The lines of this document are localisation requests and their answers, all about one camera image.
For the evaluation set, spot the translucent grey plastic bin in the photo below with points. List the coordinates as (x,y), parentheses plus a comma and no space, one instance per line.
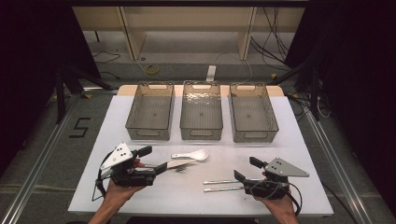
(151,112)
(201,112)
(252,113)

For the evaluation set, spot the person's right hand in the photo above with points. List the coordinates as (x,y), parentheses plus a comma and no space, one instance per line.
(281,205)

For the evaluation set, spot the person's left hand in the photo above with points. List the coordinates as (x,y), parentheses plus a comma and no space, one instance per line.
(123,194)

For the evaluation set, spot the beige wooden shelf unit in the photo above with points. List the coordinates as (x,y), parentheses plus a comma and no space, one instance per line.
(186,21)

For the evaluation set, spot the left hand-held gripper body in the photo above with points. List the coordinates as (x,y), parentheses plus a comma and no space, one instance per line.
(118,155)

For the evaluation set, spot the silver metal chopstick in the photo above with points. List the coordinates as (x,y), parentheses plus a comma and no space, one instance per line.
(221,188)
(218,181)

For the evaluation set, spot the black metal stand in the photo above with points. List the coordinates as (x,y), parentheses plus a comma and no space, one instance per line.
(314,93)
(60,93)

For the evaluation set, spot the white power strip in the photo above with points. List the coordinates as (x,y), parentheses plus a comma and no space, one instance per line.
(211,73)

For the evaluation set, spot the white ceramic spoon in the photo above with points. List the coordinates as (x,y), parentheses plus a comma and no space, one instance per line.
(199,154)

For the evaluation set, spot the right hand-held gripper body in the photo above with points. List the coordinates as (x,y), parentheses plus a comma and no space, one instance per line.
(280,168)

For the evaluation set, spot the aluminium floor rail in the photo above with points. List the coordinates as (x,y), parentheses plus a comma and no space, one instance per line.
(342,174)
(37,174)

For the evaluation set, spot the yellow tape roll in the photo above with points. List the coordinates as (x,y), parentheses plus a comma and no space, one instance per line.
(152,70)

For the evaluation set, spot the white table mat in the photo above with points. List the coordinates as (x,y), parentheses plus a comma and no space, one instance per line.
(199,199)

